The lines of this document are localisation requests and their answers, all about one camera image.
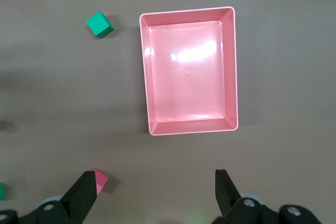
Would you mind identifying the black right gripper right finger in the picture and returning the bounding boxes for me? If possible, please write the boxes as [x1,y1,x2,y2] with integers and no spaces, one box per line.
[212,169,323,224]

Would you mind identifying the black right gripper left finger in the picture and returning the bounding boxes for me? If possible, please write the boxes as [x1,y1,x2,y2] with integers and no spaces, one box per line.
[0,170,99,224]

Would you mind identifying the red foam cube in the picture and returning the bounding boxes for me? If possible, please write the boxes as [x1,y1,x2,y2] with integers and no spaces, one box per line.
[92,168,109,196]

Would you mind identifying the pink plastic tray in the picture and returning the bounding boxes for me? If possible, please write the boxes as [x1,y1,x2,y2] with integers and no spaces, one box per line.
[139,6,239,137]

